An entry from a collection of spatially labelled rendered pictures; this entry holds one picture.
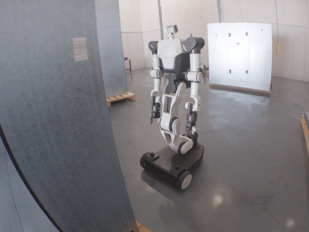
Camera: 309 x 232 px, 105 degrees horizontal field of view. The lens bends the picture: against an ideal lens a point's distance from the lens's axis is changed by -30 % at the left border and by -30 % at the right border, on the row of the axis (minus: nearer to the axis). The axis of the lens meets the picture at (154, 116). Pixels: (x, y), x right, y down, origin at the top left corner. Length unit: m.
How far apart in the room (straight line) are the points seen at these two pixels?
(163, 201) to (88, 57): 1.38
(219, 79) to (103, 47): 3.68
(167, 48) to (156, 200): 1.37
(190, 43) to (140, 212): 1.48
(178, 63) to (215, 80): 4.34
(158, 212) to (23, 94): 1.36
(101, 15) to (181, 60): 3.56
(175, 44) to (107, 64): 3.35
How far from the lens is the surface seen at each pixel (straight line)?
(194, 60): 1.36
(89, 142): 0.65
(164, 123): 1.53
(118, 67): 4.67
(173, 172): 1.62
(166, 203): 1.62
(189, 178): 1.72
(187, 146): 1.80
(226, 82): 5.60
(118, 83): 4.71
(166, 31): 1.52
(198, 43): 1.36
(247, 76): 5.40
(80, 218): 0.81
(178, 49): 1.39
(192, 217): 1.53
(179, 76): 1.49
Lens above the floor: 1.28
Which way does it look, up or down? 22 degrees down
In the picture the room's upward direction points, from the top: 5 degrees counter-clockwise
